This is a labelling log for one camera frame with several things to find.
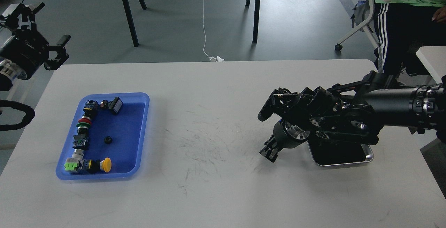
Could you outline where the person's second hand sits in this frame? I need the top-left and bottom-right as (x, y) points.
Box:
(431, 6), (446, 24)

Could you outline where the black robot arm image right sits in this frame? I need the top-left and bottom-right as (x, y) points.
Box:
(258, 71), (445, 166)

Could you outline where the white floor cable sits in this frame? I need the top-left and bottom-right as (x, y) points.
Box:
(190, 0), (225, 62)

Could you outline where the person in green shirt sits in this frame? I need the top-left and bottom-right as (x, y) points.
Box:
(374, 0), (446, 75)

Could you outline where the black cable loop left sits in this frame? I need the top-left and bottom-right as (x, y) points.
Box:
(0, 100), (36, 131)

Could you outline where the black square push button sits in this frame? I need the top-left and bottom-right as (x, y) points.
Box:
(99, 97), (123, 115)

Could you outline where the white office chair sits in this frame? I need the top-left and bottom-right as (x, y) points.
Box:
(334, 0), (379, 51)

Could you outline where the black green contact block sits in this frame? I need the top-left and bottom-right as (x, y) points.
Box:
(72, 133), (90, 151)

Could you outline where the red green ringed button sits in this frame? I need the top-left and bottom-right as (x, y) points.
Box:
(76, 116), (92, 135)

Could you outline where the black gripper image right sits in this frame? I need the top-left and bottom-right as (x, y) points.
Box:
(259, 119), (310, 163)

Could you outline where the green white switch block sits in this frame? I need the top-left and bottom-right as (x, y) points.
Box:
(64, 153), (84, 174)

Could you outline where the black table legs left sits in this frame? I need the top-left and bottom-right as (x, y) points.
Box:
(122, 0), (147, 47)

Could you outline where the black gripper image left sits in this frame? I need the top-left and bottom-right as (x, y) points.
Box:
(0, 2), (71, 80)

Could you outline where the white side table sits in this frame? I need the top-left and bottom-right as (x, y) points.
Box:
(416, 46), (446, 83)

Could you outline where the silver metal tray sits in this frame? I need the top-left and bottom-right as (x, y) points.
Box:
(308, 140), (374, 167)

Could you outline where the yellow mushroom push button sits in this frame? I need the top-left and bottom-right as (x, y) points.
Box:
(87, 158), (112, 174)

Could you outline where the blue plastic tray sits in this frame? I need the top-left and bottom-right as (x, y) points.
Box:
(55, 93), (150, 180)

